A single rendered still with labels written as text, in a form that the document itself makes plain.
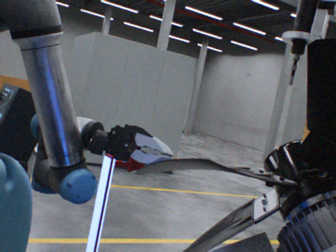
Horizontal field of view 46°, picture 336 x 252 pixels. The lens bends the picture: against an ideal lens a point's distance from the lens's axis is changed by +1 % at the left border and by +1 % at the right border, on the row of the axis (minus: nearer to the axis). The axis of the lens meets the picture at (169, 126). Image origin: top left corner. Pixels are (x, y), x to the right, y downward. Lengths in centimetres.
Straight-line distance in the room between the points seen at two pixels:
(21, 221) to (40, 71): 64
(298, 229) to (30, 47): 59
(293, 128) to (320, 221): 621
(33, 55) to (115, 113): 617
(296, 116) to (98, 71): 340
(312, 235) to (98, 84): 622
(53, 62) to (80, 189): 26
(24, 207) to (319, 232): 63
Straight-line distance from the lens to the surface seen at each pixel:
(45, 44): 79
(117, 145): 87
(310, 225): 75
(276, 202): 88
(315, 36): 81
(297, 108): 695
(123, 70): 694
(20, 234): 17
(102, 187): 61
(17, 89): 115
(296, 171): 83
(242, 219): 91
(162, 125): 733
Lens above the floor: 128
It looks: 3 degrees down
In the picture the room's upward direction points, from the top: 11 degrees clockwise
